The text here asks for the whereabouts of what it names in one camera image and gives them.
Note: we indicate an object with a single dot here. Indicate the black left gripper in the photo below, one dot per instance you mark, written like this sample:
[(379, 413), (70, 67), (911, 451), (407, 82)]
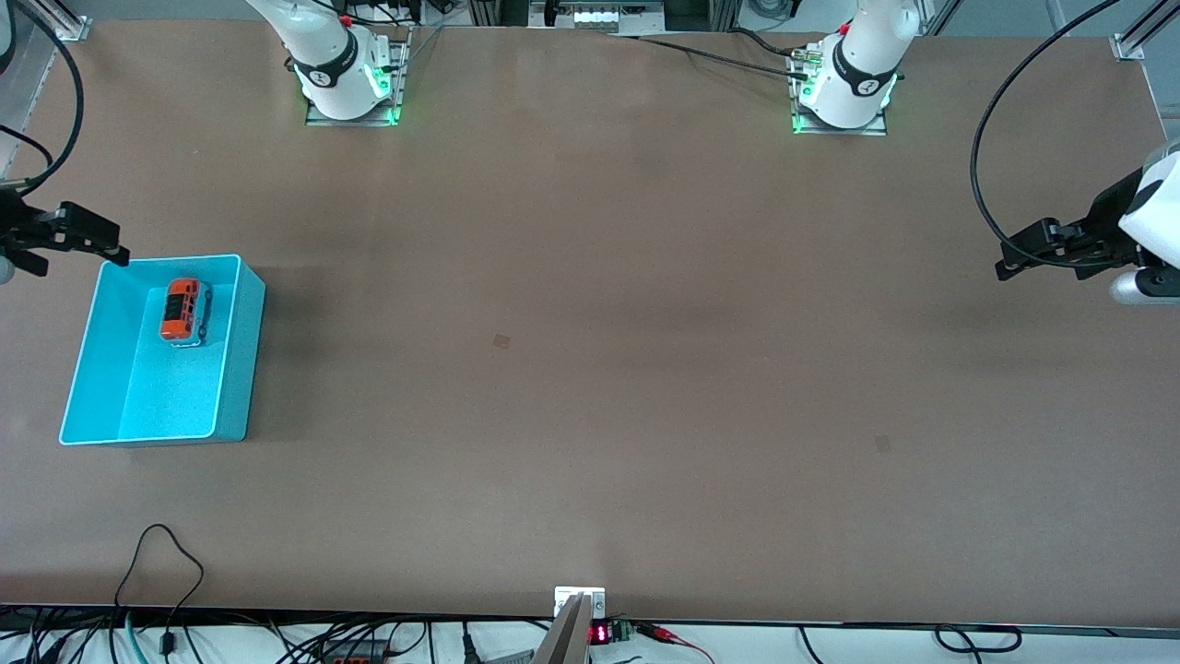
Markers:
[(1103, 219)]

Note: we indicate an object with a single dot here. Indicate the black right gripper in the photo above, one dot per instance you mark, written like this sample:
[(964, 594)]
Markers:
[(18, 227)]

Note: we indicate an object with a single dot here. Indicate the orange toy bus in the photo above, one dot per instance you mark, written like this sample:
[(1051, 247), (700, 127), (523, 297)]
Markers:
[(180, 314)]

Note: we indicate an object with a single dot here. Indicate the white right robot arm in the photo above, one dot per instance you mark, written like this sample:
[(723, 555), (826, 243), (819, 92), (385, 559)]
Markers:
[(323, 46)]

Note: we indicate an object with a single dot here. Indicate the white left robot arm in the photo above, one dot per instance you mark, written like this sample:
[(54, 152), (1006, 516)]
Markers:
[(857, 55)]

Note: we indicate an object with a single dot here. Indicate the blue plastic box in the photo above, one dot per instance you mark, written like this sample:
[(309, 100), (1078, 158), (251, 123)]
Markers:
[(166, 397)]

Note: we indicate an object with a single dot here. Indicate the orange connector block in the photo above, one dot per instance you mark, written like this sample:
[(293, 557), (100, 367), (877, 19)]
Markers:
[(355, 648)]

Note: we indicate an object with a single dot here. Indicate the red digit display module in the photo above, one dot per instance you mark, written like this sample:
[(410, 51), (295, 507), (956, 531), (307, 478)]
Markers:
[(604, 634)]

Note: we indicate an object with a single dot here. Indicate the white mounting plate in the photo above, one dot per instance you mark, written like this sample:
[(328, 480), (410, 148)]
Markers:
[(567, 598)]

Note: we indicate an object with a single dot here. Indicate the grey metal bar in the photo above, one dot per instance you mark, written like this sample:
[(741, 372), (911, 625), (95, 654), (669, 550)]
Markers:
[(564, 641)]

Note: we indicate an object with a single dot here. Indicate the aluminium profile rail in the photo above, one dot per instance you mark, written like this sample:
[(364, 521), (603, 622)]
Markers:
[(28, 65)]

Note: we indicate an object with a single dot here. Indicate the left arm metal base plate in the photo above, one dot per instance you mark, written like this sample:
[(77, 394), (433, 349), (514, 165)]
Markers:
[(876, 129)]

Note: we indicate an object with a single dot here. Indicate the metal corner bracket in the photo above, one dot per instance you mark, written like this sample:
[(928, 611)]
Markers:
[(1129, 46)]

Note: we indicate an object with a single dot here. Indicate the aluminium frame rack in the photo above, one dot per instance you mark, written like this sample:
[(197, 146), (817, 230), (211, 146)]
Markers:
[(599, 14)]

